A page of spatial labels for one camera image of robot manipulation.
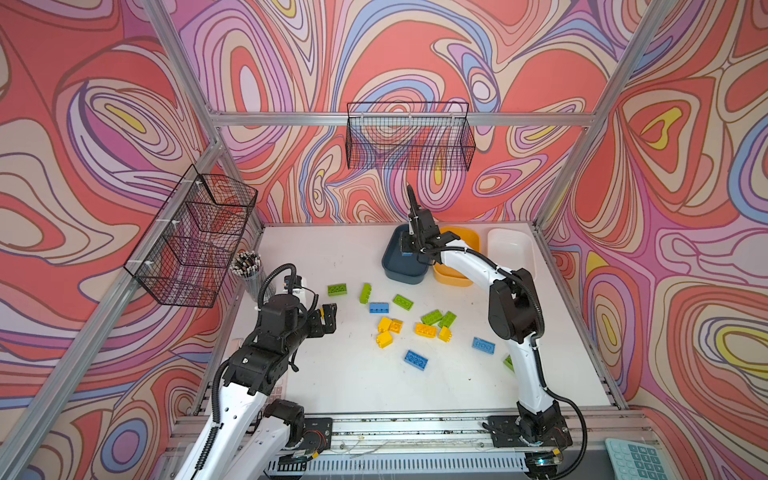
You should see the green lego pair left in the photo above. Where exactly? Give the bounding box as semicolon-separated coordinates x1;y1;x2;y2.
420;309;443;326

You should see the yellow lego top cluster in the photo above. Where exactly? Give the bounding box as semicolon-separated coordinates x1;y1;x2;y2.
378;317;392;333

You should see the yellow lego small centre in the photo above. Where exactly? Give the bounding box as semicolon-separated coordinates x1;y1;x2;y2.
438;327;452;343

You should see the green lego pair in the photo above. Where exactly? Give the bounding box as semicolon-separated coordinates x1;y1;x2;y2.
420;309;443;326
438;311;457;329

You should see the yellow lego cluster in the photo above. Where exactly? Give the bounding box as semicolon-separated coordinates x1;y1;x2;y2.
378;317;392;333
376;331;394;349

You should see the yellow lego long centre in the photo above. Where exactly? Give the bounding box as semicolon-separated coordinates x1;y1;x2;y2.
414;323;438;338

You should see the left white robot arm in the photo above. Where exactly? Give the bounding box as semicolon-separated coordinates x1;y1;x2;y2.
177;263;338;480

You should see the yellow lego bottom cluster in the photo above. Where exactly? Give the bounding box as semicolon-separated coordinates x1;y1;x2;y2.
376;331;394;349

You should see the black wire basket left wall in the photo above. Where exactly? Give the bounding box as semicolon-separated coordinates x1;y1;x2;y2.
123;166;258;308

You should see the metal cup of pens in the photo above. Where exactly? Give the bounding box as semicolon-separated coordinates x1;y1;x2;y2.
230;251;272;302

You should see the blue lego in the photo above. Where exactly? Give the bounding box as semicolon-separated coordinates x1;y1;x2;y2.
368;302;390;314
404;350;428;371
472;337;496;355

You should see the white plastic bin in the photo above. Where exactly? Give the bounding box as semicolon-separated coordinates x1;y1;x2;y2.
487;228;537;279

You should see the dark teal plastic bin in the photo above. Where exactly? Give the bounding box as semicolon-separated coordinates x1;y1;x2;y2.
381;224;429;285

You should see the green lego pair right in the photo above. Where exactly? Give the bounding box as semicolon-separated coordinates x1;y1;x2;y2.
438;311;457;329

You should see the black wire basket wall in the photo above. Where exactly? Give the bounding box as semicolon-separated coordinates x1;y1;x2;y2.
123;166;258;308
345;100;476;171

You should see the blue lego bottom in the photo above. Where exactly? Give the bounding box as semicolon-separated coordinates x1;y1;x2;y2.
404;350;428;371

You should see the black wire basket back wall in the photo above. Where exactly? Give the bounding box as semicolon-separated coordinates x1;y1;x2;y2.
345;100;476;171

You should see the yellow plastic bin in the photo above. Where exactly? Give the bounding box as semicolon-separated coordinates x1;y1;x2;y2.
433;226;482;288

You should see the orange-yellow lego cluster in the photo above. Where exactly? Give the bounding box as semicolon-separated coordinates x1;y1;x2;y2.
389;320;403;334

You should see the teal calculator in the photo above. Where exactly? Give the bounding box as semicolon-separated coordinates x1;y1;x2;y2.
605;438;673;480

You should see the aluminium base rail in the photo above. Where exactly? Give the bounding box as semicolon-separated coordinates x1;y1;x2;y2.
266;409;660;479

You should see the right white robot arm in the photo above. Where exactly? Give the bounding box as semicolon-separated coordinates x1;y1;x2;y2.
403;186;588;479

